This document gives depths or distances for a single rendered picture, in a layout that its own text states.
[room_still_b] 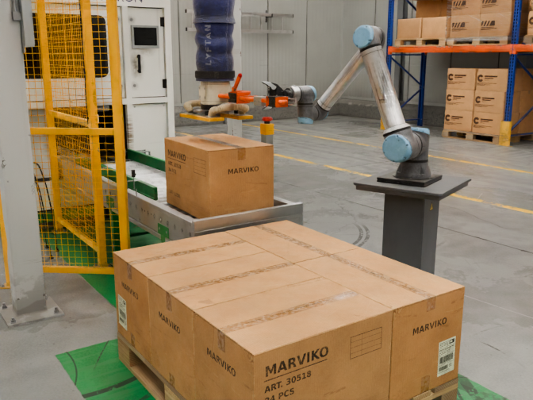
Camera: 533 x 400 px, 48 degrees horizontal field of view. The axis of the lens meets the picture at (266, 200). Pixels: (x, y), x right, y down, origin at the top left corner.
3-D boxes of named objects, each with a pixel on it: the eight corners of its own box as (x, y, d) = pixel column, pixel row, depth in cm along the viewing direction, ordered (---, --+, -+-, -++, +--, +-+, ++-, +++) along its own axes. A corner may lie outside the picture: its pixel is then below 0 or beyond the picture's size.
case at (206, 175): (166, 202, 370) (163, 137, 361) (224, 194, 391) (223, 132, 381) (210, 225, 321) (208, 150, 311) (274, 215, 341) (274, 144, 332)
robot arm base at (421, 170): (402, 171, 349) (403, 155, 346) (435, 175, 339) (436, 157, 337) (391, 177, 333) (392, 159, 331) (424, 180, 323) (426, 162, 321)
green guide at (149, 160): (127, 158, 526) (126, 148, 524) (138, 157, 531) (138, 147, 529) (218, 191, 397) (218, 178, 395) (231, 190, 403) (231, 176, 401)
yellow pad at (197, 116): (179, 117, 351) (178, 108, 350) (194, 115, 356) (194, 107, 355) (208, 121, 324) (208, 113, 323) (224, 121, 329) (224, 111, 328)
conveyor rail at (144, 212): (63, 182, 498) (61, 159, 494) (69, 182, 501) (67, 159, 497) (192, 258, 312) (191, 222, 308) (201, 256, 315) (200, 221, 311)
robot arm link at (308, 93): (318, 102, 348) (318, 85, 346) (301, 103, 341) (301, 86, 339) (308, 101, 356) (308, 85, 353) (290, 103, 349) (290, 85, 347)
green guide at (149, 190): (65, 164, 496) (64, 153, 494) (78, 163, 502) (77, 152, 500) (142, 202, 368) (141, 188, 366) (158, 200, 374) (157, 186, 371)
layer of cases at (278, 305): (117, 331, 288) (112, 251, 279) (285, 287, 343) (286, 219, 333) (254, 469, 192) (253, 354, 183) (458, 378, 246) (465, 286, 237)
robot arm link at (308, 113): (318, 123, 354) (318, 101, 351) (308, 125, 345) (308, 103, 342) (304, 123, 359) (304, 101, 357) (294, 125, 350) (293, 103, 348)
